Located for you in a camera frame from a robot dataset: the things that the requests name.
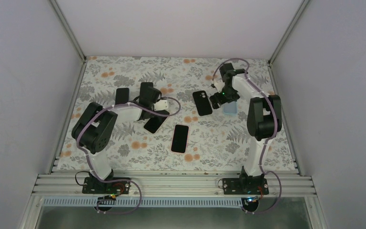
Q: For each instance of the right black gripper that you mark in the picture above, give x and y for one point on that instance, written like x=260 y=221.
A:
x=220 y=101

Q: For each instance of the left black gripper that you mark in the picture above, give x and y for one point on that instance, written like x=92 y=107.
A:
x=150 y=116

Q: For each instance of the light blue phone case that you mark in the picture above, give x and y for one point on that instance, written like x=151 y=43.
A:
x=230 y=108

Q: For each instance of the phone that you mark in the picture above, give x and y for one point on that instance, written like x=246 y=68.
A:
x=154 y=123
x=179 y=140
x=202 y=103

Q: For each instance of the black smartphone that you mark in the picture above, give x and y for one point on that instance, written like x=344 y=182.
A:
x=146 y=89
x=122 y=95

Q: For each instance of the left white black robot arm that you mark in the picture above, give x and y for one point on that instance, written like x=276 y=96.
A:
x=93 y=130

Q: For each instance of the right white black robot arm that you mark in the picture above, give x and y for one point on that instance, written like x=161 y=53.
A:
x=264 y=118

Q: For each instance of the floral patterned table mat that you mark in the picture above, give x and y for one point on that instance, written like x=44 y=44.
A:
x=216 y=142

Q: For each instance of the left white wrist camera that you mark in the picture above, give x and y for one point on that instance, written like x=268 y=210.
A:
x=161 y=105

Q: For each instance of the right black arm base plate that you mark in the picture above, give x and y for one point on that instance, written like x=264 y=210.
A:
x=254 y=186

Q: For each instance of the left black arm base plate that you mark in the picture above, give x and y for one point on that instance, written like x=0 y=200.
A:
x=92 y=185

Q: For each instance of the aluminium front rail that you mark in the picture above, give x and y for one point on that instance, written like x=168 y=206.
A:
x=174 y=184

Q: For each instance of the grey slotted cable duct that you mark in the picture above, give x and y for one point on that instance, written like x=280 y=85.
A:
x=146 y=202

